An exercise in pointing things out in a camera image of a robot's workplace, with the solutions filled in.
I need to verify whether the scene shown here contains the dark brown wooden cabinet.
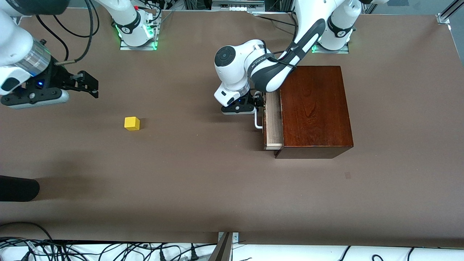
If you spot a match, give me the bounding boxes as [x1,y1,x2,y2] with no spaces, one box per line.
[274,66,354,159]

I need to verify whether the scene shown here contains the metal equipment rack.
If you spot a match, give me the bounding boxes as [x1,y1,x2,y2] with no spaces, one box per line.
[183,0,294,14]

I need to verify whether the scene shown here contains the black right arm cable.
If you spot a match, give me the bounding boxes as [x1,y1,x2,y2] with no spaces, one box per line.
[34,0,100,66]

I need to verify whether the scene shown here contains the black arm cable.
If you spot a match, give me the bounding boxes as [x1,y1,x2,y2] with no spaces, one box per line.
[34,0,100,66]
[261,22,303,70]

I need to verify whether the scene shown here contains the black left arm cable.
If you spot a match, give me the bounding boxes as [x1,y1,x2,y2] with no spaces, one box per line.
[261,22,303,70]

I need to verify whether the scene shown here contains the black ribbed cylinder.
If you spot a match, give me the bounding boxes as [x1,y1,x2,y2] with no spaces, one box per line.
[0,175,40,202]

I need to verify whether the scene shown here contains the black cable across table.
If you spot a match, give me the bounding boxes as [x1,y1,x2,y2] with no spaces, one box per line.
[252,13,299,29]

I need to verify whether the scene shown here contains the aluminium frame corner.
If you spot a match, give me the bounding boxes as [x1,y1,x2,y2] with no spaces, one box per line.
[436,0,464,25]

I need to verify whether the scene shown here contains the aluminium profile bar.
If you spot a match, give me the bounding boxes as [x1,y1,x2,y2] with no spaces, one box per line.
[208,231,240,261]

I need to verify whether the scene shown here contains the light wooden drawer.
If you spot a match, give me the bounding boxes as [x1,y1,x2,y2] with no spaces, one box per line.
[263,91,284,150]

